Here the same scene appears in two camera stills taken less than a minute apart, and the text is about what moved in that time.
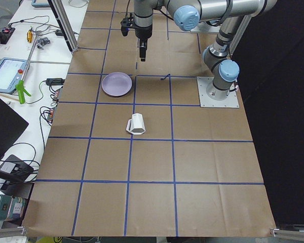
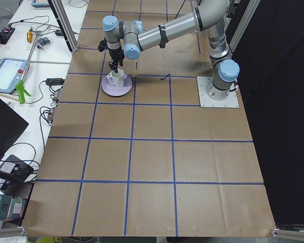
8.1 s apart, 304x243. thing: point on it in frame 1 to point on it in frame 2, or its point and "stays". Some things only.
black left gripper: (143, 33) to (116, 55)
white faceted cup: (136, 125) to (116, 78)
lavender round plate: (116, 84) stays
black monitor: (6, 126) stays
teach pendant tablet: (7, 74) stays
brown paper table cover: (130, 154) stays
